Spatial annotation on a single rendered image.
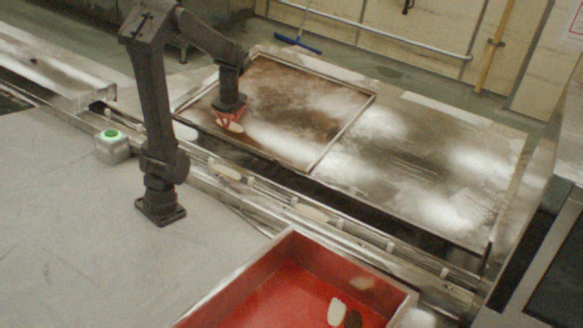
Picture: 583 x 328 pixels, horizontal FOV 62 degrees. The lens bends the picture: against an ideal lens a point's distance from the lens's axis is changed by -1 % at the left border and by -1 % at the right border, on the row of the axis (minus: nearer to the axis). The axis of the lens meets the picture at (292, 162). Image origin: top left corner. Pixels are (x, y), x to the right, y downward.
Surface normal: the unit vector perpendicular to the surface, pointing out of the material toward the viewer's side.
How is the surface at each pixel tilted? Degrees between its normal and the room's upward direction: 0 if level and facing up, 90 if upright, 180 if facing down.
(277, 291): 0
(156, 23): 36
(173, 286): 0
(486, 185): 10
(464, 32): 90
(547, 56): 90
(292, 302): 0
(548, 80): 90
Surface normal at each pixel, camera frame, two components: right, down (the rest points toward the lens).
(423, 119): 0.06, -0.75
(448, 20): -0.50, 0.40
